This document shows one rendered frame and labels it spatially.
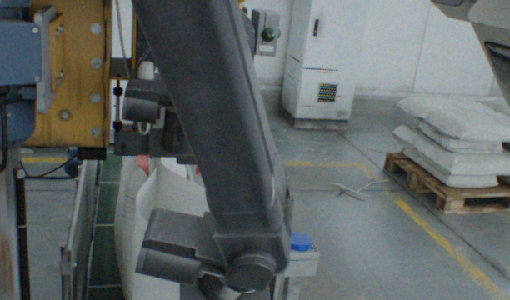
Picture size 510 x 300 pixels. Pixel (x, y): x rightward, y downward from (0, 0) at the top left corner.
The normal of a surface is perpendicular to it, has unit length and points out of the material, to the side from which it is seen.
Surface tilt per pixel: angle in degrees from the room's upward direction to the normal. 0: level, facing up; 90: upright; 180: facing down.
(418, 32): 90
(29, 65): 90
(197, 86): 118
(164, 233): 28
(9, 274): 90
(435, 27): 90
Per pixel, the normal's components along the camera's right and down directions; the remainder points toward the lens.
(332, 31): 0.23, 0.35
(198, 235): 0.19, -0.66
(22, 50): 0.62, 0.33
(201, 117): -0.16, 0.72
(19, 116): 0.90, 0.25
